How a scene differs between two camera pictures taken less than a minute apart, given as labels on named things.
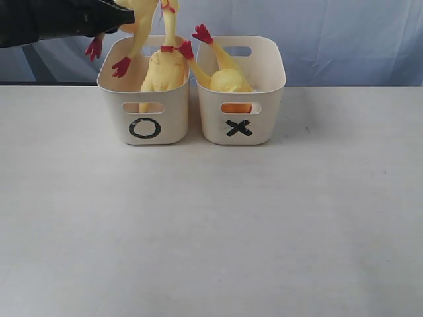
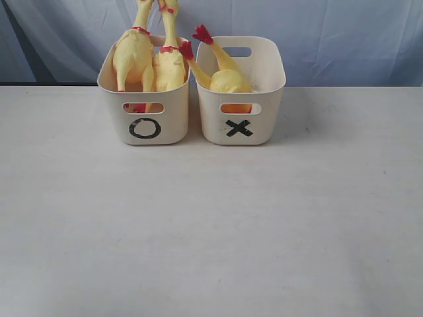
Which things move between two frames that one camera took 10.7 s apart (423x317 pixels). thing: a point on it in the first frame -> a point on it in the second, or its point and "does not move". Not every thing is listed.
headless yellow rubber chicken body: [226, 79] does not move
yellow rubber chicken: [166, 70] does not move
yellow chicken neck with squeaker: [236, 107] does not move
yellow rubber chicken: [145, 11] -> [133, 55]
